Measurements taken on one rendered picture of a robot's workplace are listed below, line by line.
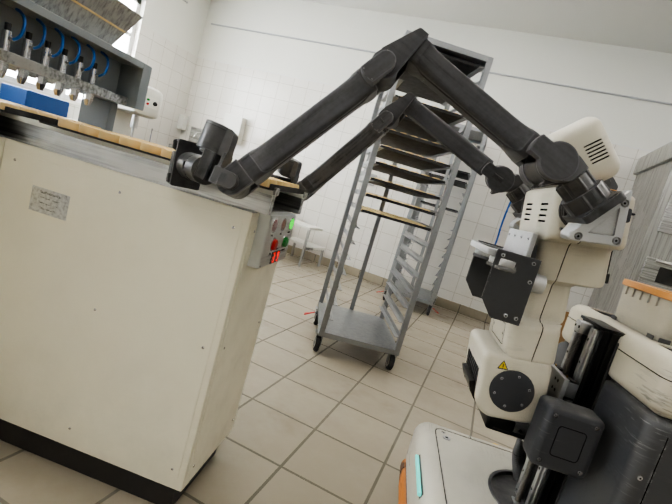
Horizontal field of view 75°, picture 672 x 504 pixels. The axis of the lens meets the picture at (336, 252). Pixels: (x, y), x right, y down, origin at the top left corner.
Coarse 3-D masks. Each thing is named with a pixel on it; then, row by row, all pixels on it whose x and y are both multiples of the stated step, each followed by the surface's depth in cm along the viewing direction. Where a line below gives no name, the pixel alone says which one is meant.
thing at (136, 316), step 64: (0, 192) 114; (64, 192) 111; (128, 192) 108; (0, 256) 116; (64, 256) 113; (128, 256) 110; (192, 256) 107; (0, 320) 118; (64, 320) 115; (128, 320) 111; (192, 320) 108; (256, 320) 134; (0, 384) 120; (64, 384) 116; (128, 384) 113; (192, 384) 110; (64, 448) 122; (128, 448) 115; (192, 448) 112
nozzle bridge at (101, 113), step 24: (0, 0) 108; (24, 0) 107; (0, 24) 111; (48, 24) 121; (72, 24) 122; (0, 48) 108; (72, 48) 134; (96, 48) 139; (48, 72) 123; (72, 72) 137; (120, 72) 157; (144, 72) 156; (96, 96) 152; (120, 96) 153; (144, 96) 160; (96, 120) 161
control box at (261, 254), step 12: (264, 216) 108; (276, 216) 111; (288, 216) 123; (264, 228) 108; (276, 228) 115; (288, 228) 126; (264, 240) 109; (288, 240) 131; (252, 252) 109; (264, 252) 111; (276, 252) 121; (252, 264) 110; (264, 264) 114
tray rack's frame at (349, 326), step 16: (448, 48) 228; (464, 48) 228; (480, 64) 240; (352, 192) 298; (384, 192) 301; (336, 240) 303; (368, 256) 308; (400, 256) 307; (320, 304) 304; (352, 304) 313; (384, 304) 312; (320, 320) 268; (336, 320) 278; (352, 320) 288; (368, 320) 299; (336, 336) 250; (352, 336) 256; (368, 336) 264; (384, 336) 273; (384, 352) 253
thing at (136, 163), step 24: (0, 120) 113; (24, 120) 112; (48, 144) 112; (72, 144) 111; (96, 144) 109; (120, 168) 109; (144, 168) 108; (168, 168) 107; (192, 192) 106; (216, 192) 105; (264, 192) 103
